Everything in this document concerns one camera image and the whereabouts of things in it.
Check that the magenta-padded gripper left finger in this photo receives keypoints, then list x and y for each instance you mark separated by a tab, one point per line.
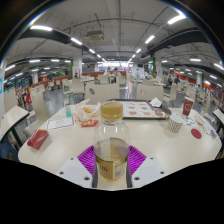
71	170

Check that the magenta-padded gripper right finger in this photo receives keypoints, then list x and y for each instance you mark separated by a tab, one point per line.
148	170

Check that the clear bottle with yellow cap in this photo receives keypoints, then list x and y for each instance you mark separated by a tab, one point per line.
111	140

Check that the red wallet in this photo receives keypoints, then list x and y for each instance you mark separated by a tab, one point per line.
37	139

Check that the white paper card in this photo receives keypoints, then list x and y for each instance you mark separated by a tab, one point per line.
60	123

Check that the red sauce packet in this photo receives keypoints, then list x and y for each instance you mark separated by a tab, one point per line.
89	123

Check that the small teal sanitizer bottle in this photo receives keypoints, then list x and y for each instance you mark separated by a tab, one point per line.
68	112

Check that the flat round red coaster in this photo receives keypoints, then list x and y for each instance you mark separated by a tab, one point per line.
196	133

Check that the dark food tray with paper liner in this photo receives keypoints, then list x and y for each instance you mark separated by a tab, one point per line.
141	110

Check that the colourful printed leaflet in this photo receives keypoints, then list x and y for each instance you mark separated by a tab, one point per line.
190	121

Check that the red paper cup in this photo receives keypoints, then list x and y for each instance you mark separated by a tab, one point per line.
188	106

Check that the beige neighbouring table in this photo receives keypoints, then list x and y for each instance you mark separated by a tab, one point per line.
11	118
218	115

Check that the group of beige chairs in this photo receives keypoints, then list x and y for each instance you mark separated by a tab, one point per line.
101	93

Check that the ceiling air conditioner unit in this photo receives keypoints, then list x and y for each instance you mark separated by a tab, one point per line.
95	35

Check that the group of ceiling lights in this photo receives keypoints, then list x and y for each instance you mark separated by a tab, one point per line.
41	28

